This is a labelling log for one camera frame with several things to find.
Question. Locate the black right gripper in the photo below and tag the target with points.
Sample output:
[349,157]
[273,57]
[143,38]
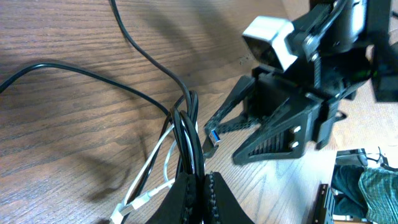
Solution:
[301,104]

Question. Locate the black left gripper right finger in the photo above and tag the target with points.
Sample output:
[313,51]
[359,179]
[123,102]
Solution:
[220,205]

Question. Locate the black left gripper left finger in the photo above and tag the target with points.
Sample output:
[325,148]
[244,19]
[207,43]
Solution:
[180,204]

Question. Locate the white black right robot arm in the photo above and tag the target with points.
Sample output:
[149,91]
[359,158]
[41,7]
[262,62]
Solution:
[382,57]

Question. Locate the person in green shirt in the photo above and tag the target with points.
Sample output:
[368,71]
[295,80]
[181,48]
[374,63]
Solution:
[365,192]

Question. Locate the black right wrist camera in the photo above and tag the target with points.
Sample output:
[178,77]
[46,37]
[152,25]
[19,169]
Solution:
[266,38]

